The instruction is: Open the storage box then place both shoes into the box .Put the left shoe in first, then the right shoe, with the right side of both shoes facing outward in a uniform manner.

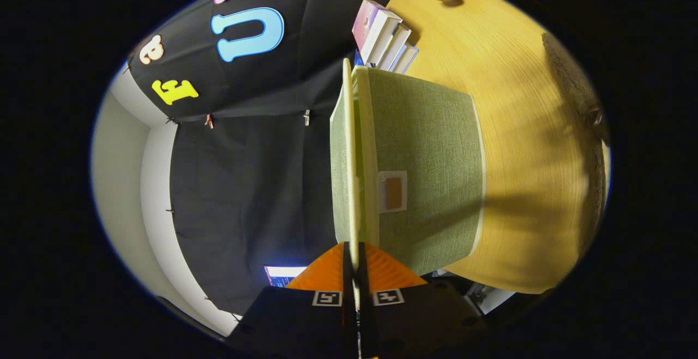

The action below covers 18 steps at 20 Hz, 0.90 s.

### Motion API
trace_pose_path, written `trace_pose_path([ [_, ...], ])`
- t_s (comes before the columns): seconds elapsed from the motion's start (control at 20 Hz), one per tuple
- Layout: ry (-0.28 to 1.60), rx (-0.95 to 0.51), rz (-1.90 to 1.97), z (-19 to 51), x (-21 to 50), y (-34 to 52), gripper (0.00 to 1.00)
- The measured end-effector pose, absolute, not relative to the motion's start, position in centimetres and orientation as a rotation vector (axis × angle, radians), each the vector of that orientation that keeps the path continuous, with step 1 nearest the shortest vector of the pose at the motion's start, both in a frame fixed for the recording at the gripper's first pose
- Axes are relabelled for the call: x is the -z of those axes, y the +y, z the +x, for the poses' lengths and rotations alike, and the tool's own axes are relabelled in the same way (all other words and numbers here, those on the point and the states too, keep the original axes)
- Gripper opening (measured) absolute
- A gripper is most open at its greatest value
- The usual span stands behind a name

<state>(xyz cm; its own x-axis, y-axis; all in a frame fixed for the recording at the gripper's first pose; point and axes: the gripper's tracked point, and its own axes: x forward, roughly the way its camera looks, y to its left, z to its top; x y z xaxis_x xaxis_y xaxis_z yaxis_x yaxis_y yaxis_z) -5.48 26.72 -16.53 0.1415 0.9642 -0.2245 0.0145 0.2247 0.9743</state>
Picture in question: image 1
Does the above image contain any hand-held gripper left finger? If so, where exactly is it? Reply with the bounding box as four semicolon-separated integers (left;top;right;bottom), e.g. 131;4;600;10
226;242;360;359

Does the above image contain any lit computer screen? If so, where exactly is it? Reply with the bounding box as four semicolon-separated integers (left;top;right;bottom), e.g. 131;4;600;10
264;265;308;288

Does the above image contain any white book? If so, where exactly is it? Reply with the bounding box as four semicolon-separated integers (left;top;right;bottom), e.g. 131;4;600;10
379;23;413;71
362;11;403;68

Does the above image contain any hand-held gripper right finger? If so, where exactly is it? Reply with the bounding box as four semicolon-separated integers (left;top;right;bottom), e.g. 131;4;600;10
354;242;489;359

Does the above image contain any brown fuzzy shoe with bow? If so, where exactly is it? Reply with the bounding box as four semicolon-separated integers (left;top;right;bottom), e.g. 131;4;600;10
541;32;610;185

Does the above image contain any blue book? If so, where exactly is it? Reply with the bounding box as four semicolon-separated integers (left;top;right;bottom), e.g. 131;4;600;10
353;43;420;75

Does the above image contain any green fabric storage box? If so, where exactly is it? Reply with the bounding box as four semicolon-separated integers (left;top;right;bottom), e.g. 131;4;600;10
329;58;487;277

